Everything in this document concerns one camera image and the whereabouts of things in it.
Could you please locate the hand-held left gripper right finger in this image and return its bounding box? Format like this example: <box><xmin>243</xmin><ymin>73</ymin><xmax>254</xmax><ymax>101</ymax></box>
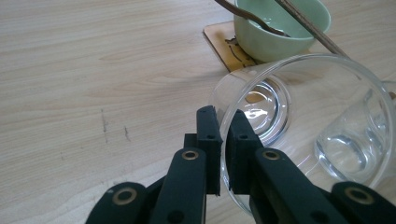
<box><xmin>225</xmin><ymin>109</ymin><xmax>264</xmax><ymax>194</ymax></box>

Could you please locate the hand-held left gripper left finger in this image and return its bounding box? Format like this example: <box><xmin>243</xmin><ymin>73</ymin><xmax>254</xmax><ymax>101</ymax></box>
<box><xmin>184</xmin><ymin>105</ymin><xmax>224</xmax><ymax>196</ymax></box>

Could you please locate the clear glass cup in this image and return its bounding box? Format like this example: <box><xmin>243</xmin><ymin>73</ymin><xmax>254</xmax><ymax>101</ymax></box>
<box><xmin>208</xmin><ymin>52</ymin><xmax>395</xmax><ymax>218</ymax></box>

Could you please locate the light green ceramic bowl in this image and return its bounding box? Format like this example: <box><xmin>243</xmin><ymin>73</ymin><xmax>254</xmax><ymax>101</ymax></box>
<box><xmin>233</xmin><ymin>0</ymin><xmax>332</xmax><ymax>63</ymax></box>

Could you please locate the square wooden cutout coaster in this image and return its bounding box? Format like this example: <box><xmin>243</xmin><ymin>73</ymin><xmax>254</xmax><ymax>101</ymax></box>
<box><xmin>203</xmin><ymin>20</ymin><xmax>312</xmax><ymax>73</ymax></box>

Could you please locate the dark red wooden spoon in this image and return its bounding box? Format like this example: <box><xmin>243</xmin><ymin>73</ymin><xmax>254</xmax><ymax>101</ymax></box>
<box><xmin>214</xmin><ymin>0</ymin><xmax>292</xmax><ymax>38</ymax></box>

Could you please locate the brown wooden chopstick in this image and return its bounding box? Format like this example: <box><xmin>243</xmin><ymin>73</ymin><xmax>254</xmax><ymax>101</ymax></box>
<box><xmin>274</xmin><ymin>0</ymin><xmax>347</xmax><ymax>59</ymax></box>
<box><xmin>279</xmin><ymin>0</ymin><xmax>349</xmax><ymax>58</ymax></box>

